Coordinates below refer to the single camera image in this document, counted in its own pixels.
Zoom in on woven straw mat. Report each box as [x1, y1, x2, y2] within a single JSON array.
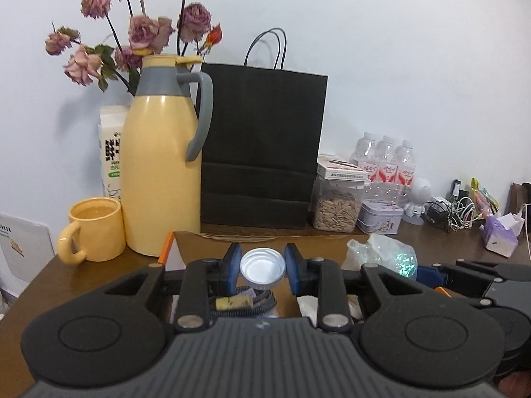
[[198, 228, 316, 243]]

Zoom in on white booklet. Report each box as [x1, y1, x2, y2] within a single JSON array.
[[0, 211, 55, 299]]

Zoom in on braided cable bundle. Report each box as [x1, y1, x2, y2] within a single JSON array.
[[207, 288, 276, 318]]

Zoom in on silver round jar lid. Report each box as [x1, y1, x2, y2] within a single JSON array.
[[240, 248, 287, 289]]

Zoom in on white crumpled tissue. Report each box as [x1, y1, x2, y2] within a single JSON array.
[[296, 294, 320, 326]]

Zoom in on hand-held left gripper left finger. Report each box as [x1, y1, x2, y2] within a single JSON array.
[[104, 242, 243, 332]]

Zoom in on clear plastic bag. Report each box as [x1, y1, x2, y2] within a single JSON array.
[[341, 233, 417, 280]]

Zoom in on colourful snack packets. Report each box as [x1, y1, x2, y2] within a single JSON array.
[[470, 177, 500, 218]]

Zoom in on white milk carton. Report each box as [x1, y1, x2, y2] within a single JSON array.
[[98, 105, 131, 202]]

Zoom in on white cable tangle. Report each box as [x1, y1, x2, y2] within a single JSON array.
[[450, 197, 486, 231]]

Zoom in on clear container of seeds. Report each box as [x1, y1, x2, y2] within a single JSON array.
[[311, 176, 371, 233]]

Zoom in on white printed tin box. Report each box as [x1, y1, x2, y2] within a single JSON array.
[[357, 200, 404, 235]]

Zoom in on purple tissue pack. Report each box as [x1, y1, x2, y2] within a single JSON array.
[[480, 211, 521, 258]]

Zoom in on white robot-shaped speaker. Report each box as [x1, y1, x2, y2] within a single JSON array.
[[404, 176, 434, 225]]

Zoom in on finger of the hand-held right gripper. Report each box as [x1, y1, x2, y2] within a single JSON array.
[[416, 259, 531, 299]]

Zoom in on yellow thermos jug grey handle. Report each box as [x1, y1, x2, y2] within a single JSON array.
[[121, 54, 214, 258]]

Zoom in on black paper bag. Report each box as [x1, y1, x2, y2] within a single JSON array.
[[200, 28, 328, 231]]

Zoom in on small white flat box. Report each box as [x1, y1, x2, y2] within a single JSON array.
[[317, 153, 370, 181]]

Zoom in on bunch of dried pink roses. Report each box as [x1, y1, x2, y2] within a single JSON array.
[[45, 0, 223, 96]]

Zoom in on white orange cardboard box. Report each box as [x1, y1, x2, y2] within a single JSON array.
[[157, 230, 453, 328]]

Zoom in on yellow mug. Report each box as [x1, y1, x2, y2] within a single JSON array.
[[56, 197, 126, 266]]

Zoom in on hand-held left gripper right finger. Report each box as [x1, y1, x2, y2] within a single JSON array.
[[284, 242, 419, 332]]

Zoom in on clear water bottle red label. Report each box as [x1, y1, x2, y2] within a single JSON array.
[[349, 132, 379, 200], [394, 140, 417, 200], [375, 135, 398, 200]]

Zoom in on white charger plug with cable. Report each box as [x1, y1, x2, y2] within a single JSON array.
[[512, 203, 531, 264]]

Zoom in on dark brown box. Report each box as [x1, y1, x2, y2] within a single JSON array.
[[509, 181, 531, 220]]

